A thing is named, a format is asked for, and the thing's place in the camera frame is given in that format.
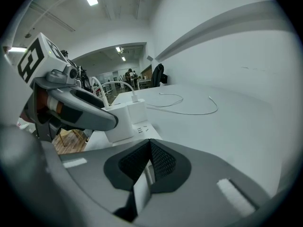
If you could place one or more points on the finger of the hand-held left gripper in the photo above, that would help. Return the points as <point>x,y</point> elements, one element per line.
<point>99,117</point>

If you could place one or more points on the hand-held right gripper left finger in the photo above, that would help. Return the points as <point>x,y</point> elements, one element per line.
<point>94,169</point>

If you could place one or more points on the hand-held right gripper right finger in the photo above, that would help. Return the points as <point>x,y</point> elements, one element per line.
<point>201,185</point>

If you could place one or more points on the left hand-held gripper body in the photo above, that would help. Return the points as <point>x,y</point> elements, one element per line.
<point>35,58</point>

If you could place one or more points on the large white charger adapter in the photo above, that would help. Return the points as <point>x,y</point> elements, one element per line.
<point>119,124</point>

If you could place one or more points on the white power strip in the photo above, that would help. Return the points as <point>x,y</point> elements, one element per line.
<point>144,130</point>

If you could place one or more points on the white table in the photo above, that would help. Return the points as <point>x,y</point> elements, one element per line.
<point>213,136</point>

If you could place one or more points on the brown wooden cabinet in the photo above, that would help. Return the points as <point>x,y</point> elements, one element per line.
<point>146,73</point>

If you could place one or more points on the black office chair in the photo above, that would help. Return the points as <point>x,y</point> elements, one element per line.
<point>157,75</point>

